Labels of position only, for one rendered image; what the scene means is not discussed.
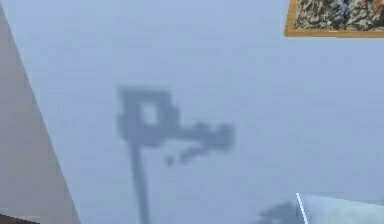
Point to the wooden framed abstract painting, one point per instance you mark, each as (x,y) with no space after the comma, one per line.
(336,15)

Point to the pale blue white box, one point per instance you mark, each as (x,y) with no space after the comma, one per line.
(343,210)

